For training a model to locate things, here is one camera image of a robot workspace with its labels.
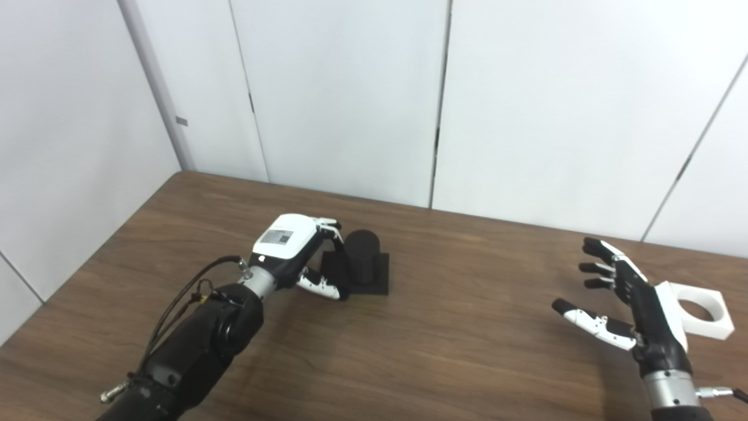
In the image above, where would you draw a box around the white square piece with hole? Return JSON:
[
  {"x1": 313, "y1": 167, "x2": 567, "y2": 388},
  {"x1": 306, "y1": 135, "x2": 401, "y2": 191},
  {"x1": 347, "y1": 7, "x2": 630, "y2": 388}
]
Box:
[{"x1": 669, "y1": 282, "x2": 735, "y2": 340}]

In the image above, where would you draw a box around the black peg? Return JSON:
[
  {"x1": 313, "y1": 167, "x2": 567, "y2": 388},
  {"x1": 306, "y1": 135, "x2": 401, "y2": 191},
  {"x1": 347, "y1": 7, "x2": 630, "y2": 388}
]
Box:
[{"x1": 320, "y1": 230, "x2": 390, "y2": 296}]

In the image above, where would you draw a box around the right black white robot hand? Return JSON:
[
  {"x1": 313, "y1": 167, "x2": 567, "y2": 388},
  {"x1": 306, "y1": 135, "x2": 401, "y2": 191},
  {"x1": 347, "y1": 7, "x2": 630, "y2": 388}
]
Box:
[{"x1": 552, "y1": 237, "x2": 702, "y2": 408}]

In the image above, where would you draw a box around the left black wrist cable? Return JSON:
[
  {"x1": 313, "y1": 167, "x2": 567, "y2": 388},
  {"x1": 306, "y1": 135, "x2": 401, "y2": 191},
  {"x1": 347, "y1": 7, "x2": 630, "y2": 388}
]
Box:
[{"x1": 99, "y1": 255, "x2": 252, "y2": 404}]

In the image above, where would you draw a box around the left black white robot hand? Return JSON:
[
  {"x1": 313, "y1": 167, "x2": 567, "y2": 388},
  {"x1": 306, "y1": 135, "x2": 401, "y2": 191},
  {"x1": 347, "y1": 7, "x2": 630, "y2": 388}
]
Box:
[{"x1": 237, "y1": 213, "x2": 351, "y2": 302}]

